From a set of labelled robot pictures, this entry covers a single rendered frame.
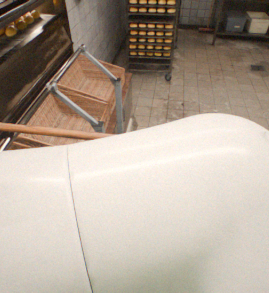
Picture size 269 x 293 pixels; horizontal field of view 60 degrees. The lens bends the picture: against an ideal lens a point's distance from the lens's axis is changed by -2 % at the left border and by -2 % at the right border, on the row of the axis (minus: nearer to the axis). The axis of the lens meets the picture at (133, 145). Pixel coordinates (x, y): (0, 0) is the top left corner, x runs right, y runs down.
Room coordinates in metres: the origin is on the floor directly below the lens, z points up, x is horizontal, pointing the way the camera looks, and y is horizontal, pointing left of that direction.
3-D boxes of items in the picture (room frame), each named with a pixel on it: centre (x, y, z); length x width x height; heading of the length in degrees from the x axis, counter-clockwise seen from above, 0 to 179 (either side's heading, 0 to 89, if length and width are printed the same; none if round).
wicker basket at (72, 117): (1.26, 0.46, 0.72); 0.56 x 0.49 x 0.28; 172
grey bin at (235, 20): (4.86, -1.92, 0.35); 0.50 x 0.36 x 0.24; 171
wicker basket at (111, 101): (1.85, 0.37, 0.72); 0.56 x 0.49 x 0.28; 170
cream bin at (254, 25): (4.79, -2.33, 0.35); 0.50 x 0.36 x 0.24; 172
